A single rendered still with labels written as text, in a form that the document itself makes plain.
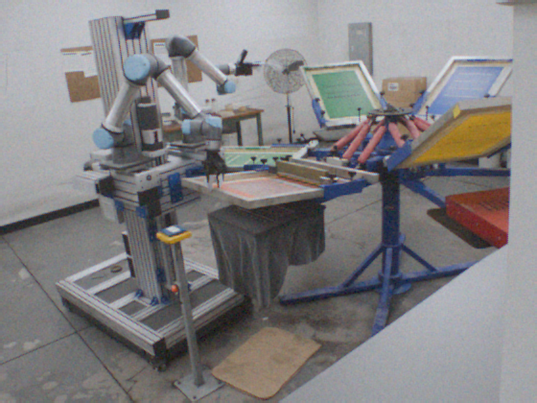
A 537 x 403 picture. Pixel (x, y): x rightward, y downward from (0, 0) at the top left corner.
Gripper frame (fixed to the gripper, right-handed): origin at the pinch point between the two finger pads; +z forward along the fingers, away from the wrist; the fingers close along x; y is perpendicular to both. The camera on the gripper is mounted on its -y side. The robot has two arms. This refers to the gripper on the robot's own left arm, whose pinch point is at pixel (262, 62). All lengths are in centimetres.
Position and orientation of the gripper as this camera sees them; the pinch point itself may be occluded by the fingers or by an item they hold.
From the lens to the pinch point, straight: 326.7
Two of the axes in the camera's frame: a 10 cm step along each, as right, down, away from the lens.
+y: 0.2, 9.0, 4.4
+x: 4.2, 3.9, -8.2
